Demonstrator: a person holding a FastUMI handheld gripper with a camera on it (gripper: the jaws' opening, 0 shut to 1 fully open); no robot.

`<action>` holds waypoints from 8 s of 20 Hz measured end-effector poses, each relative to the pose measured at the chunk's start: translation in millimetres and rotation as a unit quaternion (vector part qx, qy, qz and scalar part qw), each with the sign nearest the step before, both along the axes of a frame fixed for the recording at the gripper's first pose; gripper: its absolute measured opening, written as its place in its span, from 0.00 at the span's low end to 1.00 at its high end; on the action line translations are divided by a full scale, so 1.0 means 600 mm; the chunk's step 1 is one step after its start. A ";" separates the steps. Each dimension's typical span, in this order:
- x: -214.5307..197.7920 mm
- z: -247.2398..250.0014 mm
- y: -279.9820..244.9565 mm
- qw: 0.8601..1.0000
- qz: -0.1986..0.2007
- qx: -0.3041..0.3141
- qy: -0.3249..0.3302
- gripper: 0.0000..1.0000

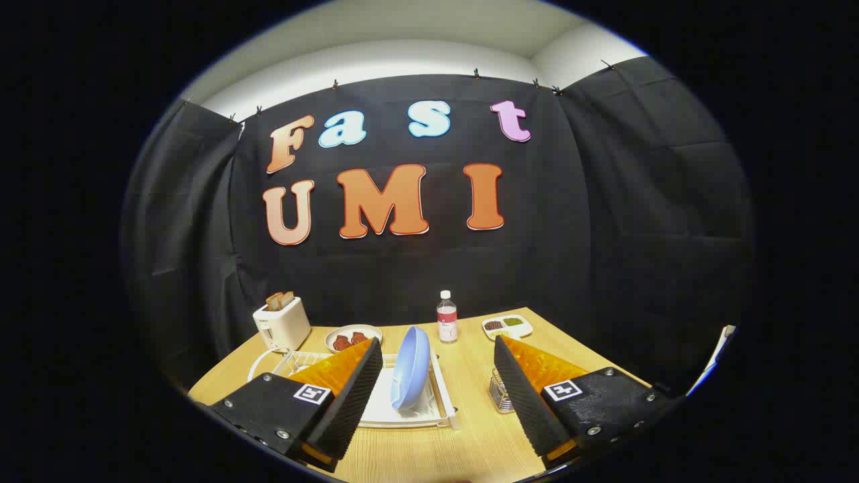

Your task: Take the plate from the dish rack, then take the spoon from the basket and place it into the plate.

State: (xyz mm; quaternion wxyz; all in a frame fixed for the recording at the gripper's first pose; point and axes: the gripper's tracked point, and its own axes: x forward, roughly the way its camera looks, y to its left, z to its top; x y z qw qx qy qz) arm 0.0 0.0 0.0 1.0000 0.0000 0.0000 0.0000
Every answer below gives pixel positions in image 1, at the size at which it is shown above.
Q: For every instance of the beige round plate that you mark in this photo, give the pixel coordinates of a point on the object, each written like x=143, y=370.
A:
x=359, y=330

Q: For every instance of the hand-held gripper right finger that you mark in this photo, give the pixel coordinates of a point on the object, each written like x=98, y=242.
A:
x=523, y=402

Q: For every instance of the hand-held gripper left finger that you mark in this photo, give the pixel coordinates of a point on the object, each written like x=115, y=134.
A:
x=354, y=396

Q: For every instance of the clear bottle with red label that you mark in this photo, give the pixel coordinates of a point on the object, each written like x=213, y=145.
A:
x=447, y=322

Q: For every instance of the white divided condiment dish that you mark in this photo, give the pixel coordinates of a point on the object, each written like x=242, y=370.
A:
x=520, y=330

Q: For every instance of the white toaster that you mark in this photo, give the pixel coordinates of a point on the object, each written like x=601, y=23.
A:
x=285, y=329

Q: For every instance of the black backdrop cloth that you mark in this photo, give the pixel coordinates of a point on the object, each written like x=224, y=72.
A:
x=537, y=268

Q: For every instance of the blue plate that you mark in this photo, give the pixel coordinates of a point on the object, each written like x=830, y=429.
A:
x=409, y=365

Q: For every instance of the brown toast slice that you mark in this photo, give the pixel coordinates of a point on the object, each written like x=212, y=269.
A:
x=288, y=298
x=274, y=302

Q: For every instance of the white board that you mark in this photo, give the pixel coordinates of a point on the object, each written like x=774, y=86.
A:
x=721, y=345

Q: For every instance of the red meat piece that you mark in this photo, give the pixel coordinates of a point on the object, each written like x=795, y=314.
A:
x=341, y=343
x=360, y=338

